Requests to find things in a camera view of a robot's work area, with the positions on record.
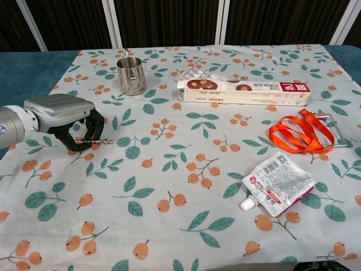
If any silver spout pouch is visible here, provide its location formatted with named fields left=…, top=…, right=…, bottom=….
left=240, top=151, right=318, bottom=218

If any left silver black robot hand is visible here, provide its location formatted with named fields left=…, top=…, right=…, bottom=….
left=23, top=94, right=106, bottom=152

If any stainless steel cup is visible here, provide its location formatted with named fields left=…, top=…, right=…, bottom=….
left=116, top=49, right=147, bottom=97

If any small clear plastic packet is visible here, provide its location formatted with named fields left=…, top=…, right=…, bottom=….
left=208, top=72, right=235, bottom=83

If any white pill blister pack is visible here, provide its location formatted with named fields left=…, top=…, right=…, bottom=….
left=171, top=67, right=211, bottom=83

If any orange lanyard strap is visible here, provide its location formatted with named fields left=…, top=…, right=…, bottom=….
left=268, top=108, right=337, bottom=155

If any floral leaf print tablecloth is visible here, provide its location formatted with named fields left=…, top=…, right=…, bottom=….
left=0, top=43, right=361, bottom=271

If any clear badge holder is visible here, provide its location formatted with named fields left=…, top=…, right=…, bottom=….
left=309, top=111, right=348, bottom=148

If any white partition frame post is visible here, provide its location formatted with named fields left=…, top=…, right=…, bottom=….
left=15, top=0, right=47, bottom=52
left=334, top=0, right=361, bottom=46
left=102, top=0, right=124, bottom=49
left=215, top=0, right=231, bottom=46

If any long white red box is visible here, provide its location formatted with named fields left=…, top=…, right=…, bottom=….
left=176, top=78, right=312, bottom=107

